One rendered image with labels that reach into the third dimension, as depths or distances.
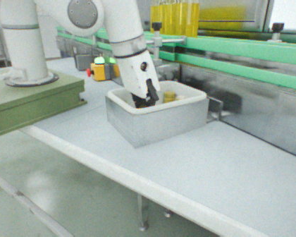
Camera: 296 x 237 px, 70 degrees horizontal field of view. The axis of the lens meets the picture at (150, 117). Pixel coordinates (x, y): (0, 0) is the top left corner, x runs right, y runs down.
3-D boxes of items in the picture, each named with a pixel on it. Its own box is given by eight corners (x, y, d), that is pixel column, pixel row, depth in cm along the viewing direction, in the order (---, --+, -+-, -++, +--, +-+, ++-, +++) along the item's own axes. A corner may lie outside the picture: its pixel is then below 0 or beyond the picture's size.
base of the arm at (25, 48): (21, 91, 59) (6, 32, 52) (-9, 84, 64) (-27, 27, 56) (62, 77, 72) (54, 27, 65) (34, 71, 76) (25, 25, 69)
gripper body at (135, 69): (156, 42, 44) (165, 90, 50) (132, 39, 51) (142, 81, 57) (125, 55, 41) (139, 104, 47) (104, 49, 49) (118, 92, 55)
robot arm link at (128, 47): (154, 32, 43) (157, 46, 44) (132, 31, 49) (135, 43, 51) (122, 44, 40) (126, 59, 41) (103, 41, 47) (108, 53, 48)
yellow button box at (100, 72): (111, 80, 103) (109, 64, 100) (95, 82, 99) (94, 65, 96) (105, 77, 108) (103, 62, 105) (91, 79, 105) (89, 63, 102)
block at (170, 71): (180, 84, 73) (182, 63, 70) (157, 88, 68) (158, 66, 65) (174, 82, 76) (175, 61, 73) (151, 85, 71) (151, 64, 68)
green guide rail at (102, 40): (157, 63, 70) (157, 37, 67) (154, 63, 70) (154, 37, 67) (58, 34, 206) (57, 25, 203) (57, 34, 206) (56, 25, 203)
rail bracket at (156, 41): (186, 63, 71) (189, 21, 66) (142, 68, 63) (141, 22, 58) (180, 61, 73) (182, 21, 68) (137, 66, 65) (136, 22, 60)
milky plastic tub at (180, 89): (207, 124, 58) (211, 94, 55) (134, 147, 48) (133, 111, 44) (170, 104, 72) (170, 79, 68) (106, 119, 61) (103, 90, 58)
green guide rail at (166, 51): (175, 61, 74) (176, 36, 71) (173, 61, 73) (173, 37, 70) (66, 34, 210) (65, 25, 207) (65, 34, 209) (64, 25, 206)
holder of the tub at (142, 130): (220, 121, 61) (223, 95, 58) (134, 149, 48) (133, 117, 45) (182, 103, 74) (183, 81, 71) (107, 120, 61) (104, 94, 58)
